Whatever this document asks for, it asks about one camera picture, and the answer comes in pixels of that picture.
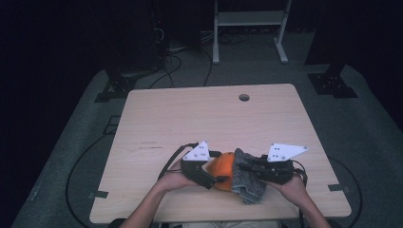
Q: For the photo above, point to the orange rounded object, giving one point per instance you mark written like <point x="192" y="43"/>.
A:
<point x="221" y="167"/>

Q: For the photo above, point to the gray terry towel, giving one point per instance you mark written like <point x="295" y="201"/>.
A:
<point x="247" y="190"/>

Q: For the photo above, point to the person's left hand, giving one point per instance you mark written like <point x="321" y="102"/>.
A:
<point x="174" y="180"/>

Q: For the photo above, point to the person's right hand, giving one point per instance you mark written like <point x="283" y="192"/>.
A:
<point x="290" y="190"/>

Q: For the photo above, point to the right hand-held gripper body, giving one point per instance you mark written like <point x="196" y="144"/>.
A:
<point x="282" y="151"/>

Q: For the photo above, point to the black stand base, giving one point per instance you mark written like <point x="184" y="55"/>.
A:
<point x="118" y="85"/>
<point x="331" y="84"/>

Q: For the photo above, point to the white metal table frame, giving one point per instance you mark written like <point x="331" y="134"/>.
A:
<point x="247" y="18"/>

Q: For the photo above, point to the gray tape strip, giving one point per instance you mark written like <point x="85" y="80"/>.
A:
<point x="338" y="187"/>
<point x="98" y="194"/>

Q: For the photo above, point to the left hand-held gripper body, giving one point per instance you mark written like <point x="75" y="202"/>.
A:
<point x="198" y="155"/>

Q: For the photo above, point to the dark equipment cabinet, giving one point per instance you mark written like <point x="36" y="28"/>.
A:
<point x="136" y="38"/>

